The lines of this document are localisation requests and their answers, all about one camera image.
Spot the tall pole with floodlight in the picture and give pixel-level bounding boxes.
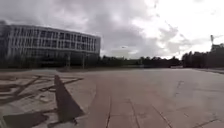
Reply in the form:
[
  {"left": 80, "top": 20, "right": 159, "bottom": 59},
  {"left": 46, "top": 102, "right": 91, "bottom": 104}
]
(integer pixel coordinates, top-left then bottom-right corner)
[{"left": 209, "top": 34, "right": 215, "bottom": 53}]

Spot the row of dark trees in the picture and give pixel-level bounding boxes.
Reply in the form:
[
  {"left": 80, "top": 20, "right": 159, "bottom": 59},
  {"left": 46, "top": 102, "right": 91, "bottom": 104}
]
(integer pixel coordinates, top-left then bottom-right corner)
[{"left": 98, "top": 49, "right": 224, "bottom": 70}]

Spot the grey paved plaza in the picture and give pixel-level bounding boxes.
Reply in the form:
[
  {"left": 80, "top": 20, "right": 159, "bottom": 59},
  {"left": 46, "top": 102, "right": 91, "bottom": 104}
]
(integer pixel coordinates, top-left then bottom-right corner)
[{"left": 0, "top": 67, "right": 224, "bottom": 128}]

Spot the long grey building with window grid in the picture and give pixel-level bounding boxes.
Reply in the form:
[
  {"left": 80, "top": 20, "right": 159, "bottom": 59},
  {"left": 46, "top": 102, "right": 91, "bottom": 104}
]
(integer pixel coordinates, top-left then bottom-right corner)
[{"left": 0, "top": 20, "right": 102, "bottom": 69}]

